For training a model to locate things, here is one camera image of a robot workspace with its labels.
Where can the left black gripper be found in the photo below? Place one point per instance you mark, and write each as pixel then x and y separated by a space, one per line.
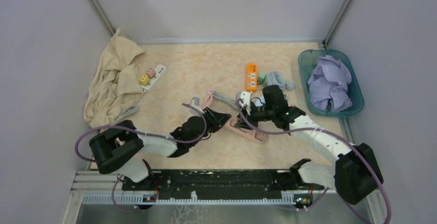
pixel 216 119

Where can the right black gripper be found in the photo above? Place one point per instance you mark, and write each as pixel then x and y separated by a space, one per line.
pixel 241 123

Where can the pink power strip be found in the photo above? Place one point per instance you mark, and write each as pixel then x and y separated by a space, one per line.
pixel 251 134

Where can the orange power strip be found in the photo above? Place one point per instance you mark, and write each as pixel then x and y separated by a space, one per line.
pixel 251 78

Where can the green USB charger plug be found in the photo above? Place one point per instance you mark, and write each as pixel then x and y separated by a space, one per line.
pixel 261 79

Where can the round light blue power socket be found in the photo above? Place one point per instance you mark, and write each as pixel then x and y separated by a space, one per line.
pixel 258 102

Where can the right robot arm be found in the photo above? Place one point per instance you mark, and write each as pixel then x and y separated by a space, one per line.
pixel 353 171

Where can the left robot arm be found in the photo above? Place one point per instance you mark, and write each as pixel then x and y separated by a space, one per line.
pixel 115 150

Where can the yellow USB charger plug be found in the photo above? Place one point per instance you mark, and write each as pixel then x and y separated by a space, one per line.
pixel 144 80

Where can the white power strip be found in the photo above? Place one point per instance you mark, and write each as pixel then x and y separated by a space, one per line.
pixel 160 69

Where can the pink charger on white strip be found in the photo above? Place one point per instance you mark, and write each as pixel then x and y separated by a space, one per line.
pixel 151 73

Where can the teal plastic basket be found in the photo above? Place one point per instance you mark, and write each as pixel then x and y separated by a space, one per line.
pixel 307 61

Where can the lavender cloth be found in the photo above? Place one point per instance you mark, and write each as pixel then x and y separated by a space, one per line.
pixel 328 85

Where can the beige cloth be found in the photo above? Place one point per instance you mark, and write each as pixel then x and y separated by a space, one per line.
pixel 116 85

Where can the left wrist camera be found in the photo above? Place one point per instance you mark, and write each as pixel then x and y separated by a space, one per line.
pixel 195 109

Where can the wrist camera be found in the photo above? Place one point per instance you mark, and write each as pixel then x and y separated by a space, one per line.
pixel 195 109
pixel 243 101

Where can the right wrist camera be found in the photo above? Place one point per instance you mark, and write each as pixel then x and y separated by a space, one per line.
pixel 243 101

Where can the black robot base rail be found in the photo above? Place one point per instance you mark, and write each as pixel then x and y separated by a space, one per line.
pixel 233 184

